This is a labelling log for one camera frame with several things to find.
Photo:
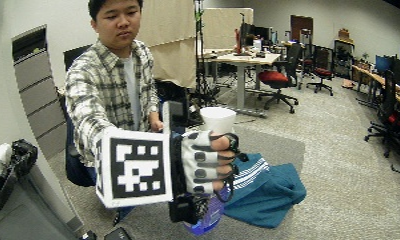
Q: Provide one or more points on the blue spray bottle white cap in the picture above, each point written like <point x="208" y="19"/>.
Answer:
<point x="217" y="121"/>

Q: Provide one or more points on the teal cloth with white stripes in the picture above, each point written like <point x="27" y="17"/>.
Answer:
<point x="267" y="193"/>

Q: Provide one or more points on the black computer case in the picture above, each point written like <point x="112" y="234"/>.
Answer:
<point x="175" y="106"/>

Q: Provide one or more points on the white cube with black markers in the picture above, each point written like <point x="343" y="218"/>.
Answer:
<point x="135" y="168"/>

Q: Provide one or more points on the red seat office chair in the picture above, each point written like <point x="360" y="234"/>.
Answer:
<point x="275" y="78"/>
<point x="323" y="71"/>

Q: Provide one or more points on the black tripod stand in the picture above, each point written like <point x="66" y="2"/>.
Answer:
<point x="200" y="66"/>

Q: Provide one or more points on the light wooden desk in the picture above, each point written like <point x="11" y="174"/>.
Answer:
<point x="247" y="60"/>

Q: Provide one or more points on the black flat device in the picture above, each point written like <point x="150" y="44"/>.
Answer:
<point x="116" y="234"/>

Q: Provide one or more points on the blue office chair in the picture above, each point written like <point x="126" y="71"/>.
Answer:
<point x="78" y="166"/>

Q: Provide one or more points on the black desk monitor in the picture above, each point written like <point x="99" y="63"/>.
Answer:
<point x="247" y="35"/>

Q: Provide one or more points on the beige partition curtain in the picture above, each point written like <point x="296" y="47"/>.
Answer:
<point x="167" y="40"/>

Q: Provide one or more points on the person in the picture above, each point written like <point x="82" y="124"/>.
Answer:
<point x="98" y="83"/>

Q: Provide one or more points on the beige partition panel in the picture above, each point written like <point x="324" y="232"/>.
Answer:
<point x="224" y="26"/>

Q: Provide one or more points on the black shelf unit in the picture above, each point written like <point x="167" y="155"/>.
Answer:
<point x="343" y="58"/>

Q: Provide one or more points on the black office chair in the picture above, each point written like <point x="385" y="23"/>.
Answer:
<point x="386" y="113"/>

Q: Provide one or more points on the brown door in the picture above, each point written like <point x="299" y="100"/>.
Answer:
<point x="301" y="26"/>

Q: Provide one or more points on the long wooden desk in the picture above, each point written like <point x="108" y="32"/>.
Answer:
<point x="386" y="86"/>

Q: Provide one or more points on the blue lit monitor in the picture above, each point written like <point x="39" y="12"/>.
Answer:
<point x="382" y="64"/>

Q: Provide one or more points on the grey drawer cabinet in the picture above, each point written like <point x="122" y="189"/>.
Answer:
<point x="40" y="90"/>

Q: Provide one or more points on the black bag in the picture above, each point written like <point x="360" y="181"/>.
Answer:
<point x="14" y="173"/>

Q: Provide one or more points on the black palm camera module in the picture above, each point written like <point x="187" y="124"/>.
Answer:
<point x="187" y="208"/>

